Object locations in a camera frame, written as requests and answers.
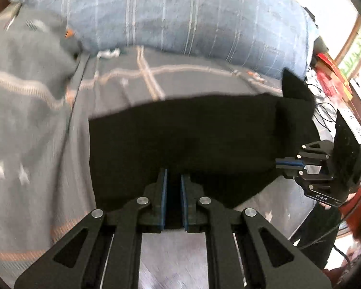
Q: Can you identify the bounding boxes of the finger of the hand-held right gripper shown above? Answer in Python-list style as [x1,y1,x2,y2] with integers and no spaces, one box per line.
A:
[276,165,335,191]
[275,140,334,168]

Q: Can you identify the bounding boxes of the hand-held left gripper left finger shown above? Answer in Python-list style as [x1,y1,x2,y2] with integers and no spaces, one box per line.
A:
[13,168,169,289]

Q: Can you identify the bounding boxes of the grey plaid quilt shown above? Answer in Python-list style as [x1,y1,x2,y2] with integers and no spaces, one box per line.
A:
[0,4,92,280]

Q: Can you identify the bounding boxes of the wooden window frame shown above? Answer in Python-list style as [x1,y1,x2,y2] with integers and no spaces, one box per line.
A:
[334,14,361,82]

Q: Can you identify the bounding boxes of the black bag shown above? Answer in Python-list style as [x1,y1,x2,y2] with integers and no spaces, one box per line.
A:
[301,6,330,53]

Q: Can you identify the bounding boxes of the black pants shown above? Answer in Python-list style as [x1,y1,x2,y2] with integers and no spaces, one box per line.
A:
[88,68,337,217]

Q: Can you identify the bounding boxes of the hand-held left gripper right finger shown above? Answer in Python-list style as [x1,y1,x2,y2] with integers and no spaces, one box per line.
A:
[180,173,333,289]

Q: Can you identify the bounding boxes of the tangled black cables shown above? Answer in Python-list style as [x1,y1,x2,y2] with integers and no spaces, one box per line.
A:
[306,81,338,132]

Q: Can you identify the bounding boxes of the blue plaid pillow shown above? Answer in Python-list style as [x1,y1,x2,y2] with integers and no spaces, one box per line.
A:
[10,0,318,80]

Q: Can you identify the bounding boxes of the red packets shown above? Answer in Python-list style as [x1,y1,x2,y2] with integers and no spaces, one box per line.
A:
[315,52,354,100]

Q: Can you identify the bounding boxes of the grey printed bed sheet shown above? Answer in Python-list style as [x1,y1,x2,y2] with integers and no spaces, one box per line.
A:
[50,45,318,289]

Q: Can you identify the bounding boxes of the dark cloth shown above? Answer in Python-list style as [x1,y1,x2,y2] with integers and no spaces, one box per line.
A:
[293,205,342,270]

